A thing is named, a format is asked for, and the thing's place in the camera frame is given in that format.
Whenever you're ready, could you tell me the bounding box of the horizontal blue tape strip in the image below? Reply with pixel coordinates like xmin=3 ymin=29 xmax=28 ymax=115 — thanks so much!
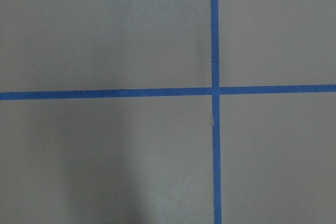
xmin=1 ymin=84 xmax=335 ymax=101

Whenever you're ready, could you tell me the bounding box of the vertical blue tape strip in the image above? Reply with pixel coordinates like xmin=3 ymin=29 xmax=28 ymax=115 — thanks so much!
xmin=211 ymin=0 xmax=222 ymax=223

